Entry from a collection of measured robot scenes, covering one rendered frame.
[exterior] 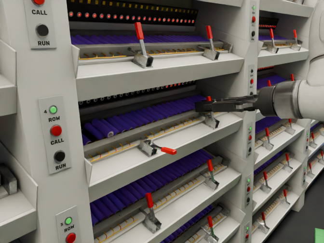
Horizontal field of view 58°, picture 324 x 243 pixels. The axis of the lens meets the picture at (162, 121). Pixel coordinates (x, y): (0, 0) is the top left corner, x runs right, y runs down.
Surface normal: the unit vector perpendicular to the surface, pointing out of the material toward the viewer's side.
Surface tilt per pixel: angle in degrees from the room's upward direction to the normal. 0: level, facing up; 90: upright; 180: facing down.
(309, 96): 81
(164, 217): 21
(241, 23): 90
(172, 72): 111
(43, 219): 90
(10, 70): 90
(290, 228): 0
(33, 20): 90
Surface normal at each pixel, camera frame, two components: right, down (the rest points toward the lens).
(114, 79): 0.71, 0.47
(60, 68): 0.75, 0.13
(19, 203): 0.23, -0.86
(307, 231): -0.04, -0.97
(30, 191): -0.66, 0.21
